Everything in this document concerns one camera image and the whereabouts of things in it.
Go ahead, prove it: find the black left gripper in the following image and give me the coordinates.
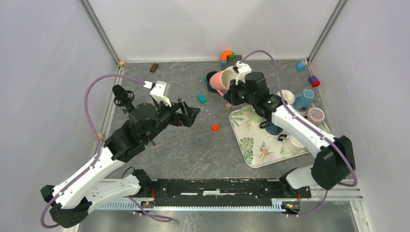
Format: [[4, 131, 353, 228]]
[[144, 97, 200, 143]]

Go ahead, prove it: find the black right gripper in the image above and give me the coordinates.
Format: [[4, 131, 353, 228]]
[[224, 77, 256, 106]]

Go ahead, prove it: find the pink mug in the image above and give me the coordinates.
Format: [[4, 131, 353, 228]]
[[210, 70, 236, 96]]

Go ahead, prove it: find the dark green mug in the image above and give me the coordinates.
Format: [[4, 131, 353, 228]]
[[205, 71, 217, 93]]

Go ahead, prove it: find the dark blue mug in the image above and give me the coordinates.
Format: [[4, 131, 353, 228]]
[[259, 120, 283, 135]]

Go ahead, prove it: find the light green mug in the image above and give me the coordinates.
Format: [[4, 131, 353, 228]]
[[240, 104, 264, 123]]

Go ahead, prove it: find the white ribbed mug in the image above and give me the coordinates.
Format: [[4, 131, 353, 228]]
[[278, 134, 308, 156]]

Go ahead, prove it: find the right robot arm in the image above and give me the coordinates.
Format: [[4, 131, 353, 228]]
[[223, 70, 358, 197]]

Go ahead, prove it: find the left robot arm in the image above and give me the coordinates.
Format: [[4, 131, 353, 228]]
[[41, 99, 201, 228]]

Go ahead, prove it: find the cream upside-down mug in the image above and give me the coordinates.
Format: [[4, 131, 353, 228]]
[[276, 89, 295, 104]]

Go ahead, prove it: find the light blue mug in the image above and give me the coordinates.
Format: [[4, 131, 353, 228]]
[[293, 89, 315, 112]]

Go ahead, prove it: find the lilac mug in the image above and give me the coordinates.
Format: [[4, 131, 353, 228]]
[[304, 107, 325, 126]]

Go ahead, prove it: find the teal rectangular block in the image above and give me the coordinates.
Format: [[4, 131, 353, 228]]
[[197, 94, 207, 104]]

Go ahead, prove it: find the small tan wooden cube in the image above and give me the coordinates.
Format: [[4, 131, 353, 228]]
[[225, 103, 232, 111]]

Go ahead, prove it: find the grey lego baseplate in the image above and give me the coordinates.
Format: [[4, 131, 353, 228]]
[[221, 55, 242, 70]]

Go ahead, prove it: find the red cube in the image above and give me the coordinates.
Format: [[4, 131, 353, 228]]
[[211, 124, 219, 131]]

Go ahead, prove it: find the orange curved lego brick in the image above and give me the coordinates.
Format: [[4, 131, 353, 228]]
[[220, 50, 233, 60]]

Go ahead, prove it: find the brown block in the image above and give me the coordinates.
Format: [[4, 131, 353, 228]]
[[149, 63, 159, 73]]

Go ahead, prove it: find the floral white tray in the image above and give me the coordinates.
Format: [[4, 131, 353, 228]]
[[228, 102, 336, 169]]

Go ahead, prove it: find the light blue block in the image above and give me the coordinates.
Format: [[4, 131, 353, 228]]
[[296, 60, 308, 70]]

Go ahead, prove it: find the purple and red block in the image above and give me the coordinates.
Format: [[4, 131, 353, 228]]
[[307, 75, 321, 88]]

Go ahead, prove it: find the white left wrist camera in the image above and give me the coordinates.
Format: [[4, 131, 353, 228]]
[[150, 81, 172, 107]]

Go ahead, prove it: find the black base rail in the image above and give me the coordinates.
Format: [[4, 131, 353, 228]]
[[133, 178, 312, 207]]

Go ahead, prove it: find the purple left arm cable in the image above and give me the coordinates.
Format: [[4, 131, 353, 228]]
[[40, 73, 174, 229]]

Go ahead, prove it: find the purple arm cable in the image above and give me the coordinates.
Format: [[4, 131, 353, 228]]
[[40, 73, 174, 229], [240, 50, 358, 218]]

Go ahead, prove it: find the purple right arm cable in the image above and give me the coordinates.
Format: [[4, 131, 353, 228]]
[[240, 50, 358, 218]]

